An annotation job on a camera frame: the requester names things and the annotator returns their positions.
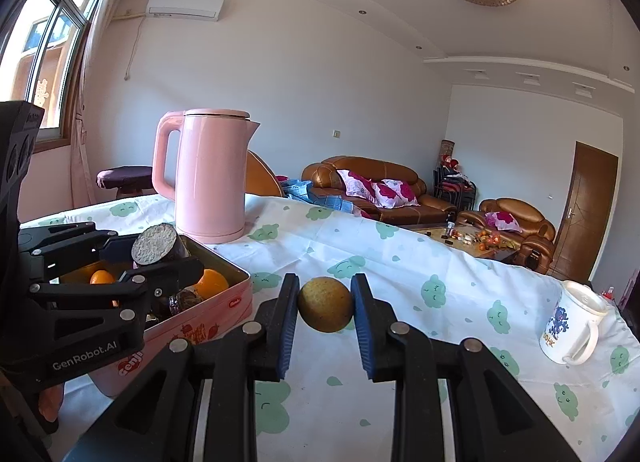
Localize long brown leather sofa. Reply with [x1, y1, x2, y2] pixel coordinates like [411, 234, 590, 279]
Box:
[301, 156, 457, 227]

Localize white air conditioner pipe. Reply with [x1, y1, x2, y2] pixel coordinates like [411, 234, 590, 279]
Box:
[112, 12, 151, 82]

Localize stacked black chairs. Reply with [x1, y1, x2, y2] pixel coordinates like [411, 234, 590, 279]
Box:
[432, 162, 478, 213]

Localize sugarcane piece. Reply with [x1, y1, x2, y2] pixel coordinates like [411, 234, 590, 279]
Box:
[131, 223, 192, 269]

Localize pink tin box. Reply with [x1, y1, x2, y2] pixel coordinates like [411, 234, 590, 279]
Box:
[55, 233, 253, 398]

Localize wooden chair back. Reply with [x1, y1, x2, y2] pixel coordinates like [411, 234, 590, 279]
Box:
[245, 149, 286, 199]

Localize brown leather armchair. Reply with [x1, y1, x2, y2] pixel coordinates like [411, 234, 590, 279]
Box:
[457, 198, 557, 275]

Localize person's left hand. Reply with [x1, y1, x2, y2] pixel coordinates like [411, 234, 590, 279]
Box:
[39, 384, 65, 419]

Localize white air conditioner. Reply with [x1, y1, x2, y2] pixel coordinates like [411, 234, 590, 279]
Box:
[146, 0, 227, 22]

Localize large orange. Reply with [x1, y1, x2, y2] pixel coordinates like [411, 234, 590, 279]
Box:
[192, 268, 231, 301]

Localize pink floral pillow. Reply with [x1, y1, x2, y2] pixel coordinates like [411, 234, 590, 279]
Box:
[340, 169, 378, 203]
[484, 211, 523, 233]
[372, 179, 421, 209]

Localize blue denim clothes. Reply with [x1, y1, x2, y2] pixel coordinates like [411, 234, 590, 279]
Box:
[280, 177, 356, 213]

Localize white printed mug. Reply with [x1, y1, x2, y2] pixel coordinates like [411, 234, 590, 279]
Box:
[539, 280, 611, 366]

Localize yellow round fruit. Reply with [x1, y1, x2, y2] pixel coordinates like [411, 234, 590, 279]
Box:
[298, 277, 355, 333]

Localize brown wooden door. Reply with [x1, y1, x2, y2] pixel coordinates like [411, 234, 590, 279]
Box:
[547, 141, 620, 283]

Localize pink electric kettle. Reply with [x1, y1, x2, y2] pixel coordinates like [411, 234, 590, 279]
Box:
[151, 109, 262, 244]

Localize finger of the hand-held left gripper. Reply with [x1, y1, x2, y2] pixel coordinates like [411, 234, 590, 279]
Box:
[19, 222, 137, 283]
[27, 258, 205, 321]

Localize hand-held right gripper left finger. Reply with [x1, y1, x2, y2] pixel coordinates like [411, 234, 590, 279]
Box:
[65, 273, 300, 462]

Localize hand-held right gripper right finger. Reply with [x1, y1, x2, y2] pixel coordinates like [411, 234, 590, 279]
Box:
[350, 273, 581, 462]

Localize dark water chestnut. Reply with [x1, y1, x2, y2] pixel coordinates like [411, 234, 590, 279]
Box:
[169, 289, 205, 315]

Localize wooden coffee table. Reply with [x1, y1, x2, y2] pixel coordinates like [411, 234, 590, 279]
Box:
[400, 221, 521, 263]

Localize pink curtain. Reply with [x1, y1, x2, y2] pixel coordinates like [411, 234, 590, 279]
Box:
[65, 0, 146, 207]

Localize window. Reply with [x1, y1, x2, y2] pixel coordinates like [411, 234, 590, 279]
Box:
[0, 0, 108, 143]

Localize purple cushioned stool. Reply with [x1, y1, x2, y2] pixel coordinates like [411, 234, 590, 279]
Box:
[96, 166, 157, 200]

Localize white green-printed tablecloth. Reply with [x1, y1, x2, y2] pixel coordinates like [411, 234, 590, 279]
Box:
[20, 193, 640, 462]

